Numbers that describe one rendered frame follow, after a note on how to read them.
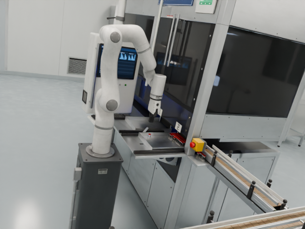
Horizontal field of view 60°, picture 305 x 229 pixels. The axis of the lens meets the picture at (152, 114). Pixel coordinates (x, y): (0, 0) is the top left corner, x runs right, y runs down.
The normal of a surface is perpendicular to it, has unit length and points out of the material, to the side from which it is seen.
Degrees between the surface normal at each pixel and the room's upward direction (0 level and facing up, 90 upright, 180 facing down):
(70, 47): 90
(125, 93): 90
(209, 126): 90
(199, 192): 90
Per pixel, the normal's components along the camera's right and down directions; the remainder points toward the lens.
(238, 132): 0.40, 0.36
